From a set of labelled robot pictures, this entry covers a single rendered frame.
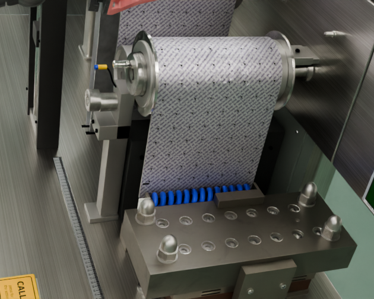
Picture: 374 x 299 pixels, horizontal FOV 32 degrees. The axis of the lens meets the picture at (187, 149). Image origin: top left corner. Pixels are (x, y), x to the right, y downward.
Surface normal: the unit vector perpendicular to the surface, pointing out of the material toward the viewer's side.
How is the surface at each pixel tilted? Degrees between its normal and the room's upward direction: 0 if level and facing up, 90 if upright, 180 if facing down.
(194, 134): 90
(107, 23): 90
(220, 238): 0
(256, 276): 90
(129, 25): 92
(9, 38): 0
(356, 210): 0
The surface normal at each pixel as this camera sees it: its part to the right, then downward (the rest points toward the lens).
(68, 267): 0.16, -0.81
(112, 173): 0.32, 0.59
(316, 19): -0.93, 0.07
